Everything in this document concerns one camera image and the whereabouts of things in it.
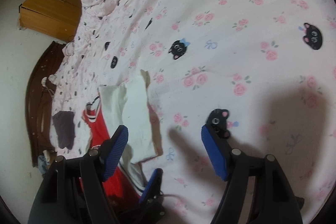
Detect red white jersey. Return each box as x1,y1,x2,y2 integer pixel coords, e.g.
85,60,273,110
83,70,159,206

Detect clothes pile on chair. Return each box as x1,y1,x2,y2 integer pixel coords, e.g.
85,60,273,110
37,150,56,177

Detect dark folded garment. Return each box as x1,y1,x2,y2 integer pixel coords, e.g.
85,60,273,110
52,111,75,149

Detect dark wooden headboard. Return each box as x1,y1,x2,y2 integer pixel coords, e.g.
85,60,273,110
25,42,64,167

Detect pink cat print duvet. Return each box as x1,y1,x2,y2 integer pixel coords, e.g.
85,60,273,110
50,0,335,223

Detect wooden wardrobe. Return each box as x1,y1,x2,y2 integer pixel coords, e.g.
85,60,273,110
19,0,81,42

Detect white charger with cable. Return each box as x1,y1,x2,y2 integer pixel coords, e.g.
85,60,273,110
41,77,55,97

